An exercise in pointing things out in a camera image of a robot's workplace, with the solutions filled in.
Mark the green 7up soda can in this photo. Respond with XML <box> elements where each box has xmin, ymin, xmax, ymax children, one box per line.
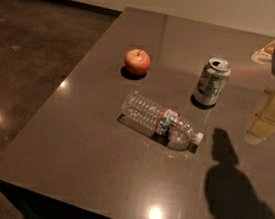
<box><xmin>193</xmin><ymin>57</ymin><xmax>231</xmax><ymax>107</ymax></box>

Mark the red apple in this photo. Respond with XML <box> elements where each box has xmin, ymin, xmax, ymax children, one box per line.
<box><xmin>124</xmin><ymin>49</ymin><xmax>151</xmax><ymax>76</ymax></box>

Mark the clear plastic water bottle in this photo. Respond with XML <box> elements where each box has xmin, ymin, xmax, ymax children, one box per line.
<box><xmin>119</xmin><ymin>92</ymin><xmax>204</xmax><ymax>151</ymax></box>

